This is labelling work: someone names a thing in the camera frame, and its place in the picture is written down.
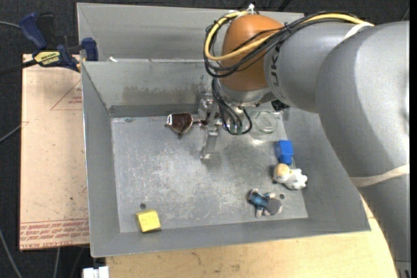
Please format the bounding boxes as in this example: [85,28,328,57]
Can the clear glass cup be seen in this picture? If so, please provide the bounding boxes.
[250,109,281,145]

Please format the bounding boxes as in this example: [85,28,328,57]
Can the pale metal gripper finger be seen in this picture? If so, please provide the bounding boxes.
[199,133,211,161]
[208,133,219,160]

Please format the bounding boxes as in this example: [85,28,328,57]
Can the brown cardboard board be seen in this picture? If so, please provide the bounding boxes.
[19,53,91,251]

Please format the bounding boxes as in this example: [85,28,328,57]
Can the grey metal bin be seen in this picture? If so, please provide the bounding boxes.
[76,2,372,258]

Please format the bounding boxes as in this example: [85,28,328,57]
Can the yellow sponge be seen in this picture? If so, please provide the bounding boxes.
[135,209,163,234]

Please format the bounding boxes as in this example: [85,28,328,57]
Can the white toy animal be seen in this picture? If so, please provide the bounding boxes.
[272,163,309,191]

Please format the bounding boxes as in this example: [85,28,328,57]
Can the brown heart-shaped sunglasses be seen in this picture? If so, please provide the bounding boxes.
[164,111,209,139]

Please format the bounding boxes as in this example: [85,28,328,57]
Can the black cylinder on white bracket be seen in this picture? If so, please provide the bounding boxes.
[270,98,291,122]

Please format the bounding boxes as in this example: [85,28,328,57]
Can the blue and grey toy figure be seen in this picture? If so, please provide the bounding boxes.
[248,189,284,219]

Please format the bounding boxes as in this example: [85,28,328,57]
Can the blue block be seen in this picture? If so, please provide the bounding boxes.
[274,139,295,165]

